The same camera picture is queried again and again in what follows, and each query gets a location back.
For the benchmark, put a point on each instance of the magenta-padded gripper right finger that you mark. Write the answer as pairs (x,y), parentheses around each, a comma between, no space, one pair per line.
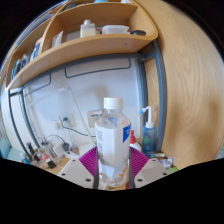
(150,171)

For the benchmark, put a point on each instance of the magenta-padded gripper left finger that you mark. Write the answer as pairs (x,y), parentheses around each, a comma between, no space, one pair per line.
(76,171)

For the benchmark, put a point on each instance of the clear water bottle white cap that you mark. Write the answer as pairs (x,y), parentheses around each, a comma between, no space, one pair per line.
(112,140)

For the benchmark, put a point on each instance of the white power strip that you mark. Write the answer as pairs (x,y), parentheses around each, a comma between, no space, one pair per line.
(72,155)

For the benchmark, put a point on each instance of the small blue white box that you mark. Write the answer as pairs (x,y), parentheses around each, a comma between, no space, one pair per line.
(154,155)

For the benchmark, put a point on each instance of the pink white packet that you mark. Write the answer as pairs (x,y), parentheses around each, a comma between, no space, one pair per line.
(166,161)

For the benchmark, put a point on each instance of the green packet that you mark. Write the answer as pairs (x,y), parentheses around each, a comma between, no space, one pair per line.
(172,170)

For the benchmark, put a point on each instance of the white tissue pack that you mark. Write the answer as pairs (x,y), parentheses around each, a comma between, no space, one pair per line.
(87,148)

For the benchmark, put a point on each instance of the black charger block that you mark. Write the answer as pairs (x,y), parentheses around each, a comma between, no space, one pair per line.
(66,147)

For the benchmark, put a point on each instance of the white charger block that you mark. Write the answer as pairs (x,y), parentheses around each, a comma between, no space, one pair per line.
(59,149)

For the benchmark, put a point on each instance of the black cylindrical shaver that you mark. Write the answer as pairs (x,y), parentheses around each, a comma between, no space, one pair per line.
(30,151)

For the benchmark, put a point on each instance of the white desk lamp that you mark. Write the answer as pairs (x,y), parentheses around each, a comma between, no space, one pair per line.
(78,110)

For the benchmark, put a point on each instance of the wooden shelf unit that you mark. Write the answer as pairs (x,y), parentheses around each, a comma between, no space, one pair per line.
(90,46)

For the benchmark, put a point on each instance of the white wall socket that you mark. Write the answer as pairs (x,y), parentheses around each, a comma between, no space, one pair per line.
(60,122)

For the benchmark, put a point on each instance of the grey metal bed frame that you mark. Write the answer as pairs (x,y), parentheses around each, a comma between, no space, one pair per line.
(161,100)

